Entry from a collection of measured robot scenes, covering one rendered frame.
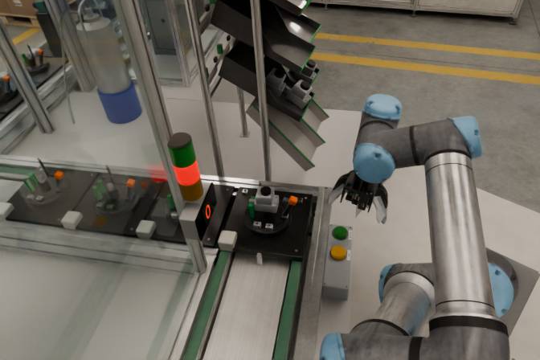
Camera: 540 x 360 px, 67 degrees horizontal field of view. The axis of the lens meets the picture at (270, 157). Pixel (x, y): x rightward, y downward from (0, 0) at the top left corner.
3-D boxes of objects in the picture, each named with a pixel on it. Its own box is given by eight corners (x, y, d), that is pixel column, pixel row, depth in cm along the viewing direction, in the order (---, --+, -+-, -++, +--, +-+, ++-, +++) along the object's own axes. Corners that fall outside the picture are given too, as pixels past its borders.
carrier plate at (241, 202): (312, 198, 131) (312, 194, 129) (302, 261, 113) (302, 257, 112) (239, 190, 135) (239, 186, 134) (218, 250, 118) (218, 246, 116)
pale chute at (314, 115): (321, 121, 155) (329, 116, 152) (311, 143, 146) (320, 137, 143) (269, 67, 148) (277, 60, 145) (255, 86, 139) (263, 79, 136)
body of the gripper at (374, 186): (337, 204, 98) (346, 166, 90) (348, 182, 104) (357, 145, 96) (369, 214, 96) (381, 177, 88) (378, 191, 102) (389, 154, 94)
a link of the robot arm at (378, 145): (408, 147, 70) (410, 112, 78) (345, 157, 75) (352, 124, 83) (418, 182, 74) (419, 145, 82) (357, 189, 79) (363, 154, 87)
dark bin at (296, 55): (312, 53, 121) (324, 32, 115) (299, 75, 112) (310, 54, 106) (230, 5, 120) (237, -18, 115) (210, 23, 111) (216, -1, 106)
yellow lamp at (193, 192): (206, 186, 93) (202, 170, 90) (199, 202, 90) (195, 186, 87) (186, 184, 94) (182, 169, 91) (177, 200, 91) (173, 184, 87)
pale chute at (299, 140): (317, 147, 144) (325, 141, 141) (305, 171, 135) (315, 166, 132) (260, 90, 137) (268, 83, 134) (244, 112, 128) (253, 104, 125)
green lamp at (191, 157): (199, 153, 87) (195, 135, 84) (191, 169, 83) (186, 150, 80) (177, 151, 88) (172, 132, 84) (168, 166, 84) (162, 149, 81)
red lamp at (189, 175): (202, 170, 90) (199, 153, 87) (195, 186, 86) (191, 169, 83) (182, 168, 91) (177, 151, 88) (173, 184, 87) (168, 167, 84)
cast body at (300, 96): (308, 103, 128) (317, 87, 123) (301, 109, 125) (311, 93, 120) (287, 87, 129) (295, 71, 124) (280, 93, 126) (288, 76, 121)
